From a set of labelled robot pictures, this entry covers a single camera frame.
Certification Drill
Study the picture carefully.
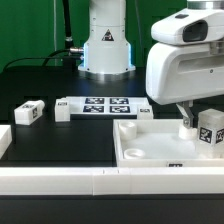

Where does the black hose with metal fitting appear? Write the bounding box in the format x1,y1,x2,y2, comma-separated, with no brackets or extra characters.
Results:
62,0,85,56

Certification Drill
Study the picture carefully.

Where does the white square tabletop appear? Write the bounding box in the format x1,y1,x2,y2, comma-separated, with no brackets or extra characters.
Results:
113,119,224,168

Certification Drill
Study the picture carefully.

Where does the black cable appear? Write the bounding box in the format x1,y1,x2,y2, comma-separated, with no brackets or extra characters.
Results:
2,49,84,73

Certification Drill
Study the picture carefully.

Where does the white marker base plate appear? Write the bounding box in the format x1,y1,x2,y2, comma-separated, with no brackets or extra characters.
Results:
67,96,151,115

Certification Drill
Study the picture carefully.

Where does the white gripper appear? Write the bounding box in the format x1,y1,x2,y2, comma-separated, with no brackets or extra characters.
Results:
146,43,224,128

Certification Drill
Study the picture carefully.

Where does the white U-shaped obstacle fence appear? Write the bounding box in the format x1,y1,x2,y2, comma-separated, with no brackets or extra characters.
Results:
0,124,224,196

